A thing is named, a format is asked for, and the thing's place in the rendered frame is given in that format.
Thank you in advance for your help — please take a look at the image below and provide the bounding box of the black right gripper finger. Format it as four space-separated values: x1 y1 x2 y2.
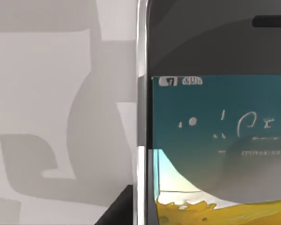
93 184 134 225

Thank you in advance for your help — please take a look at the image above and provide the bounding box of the black smartphone with blue screen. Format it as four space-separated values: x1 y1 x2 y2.
135 0 281 225

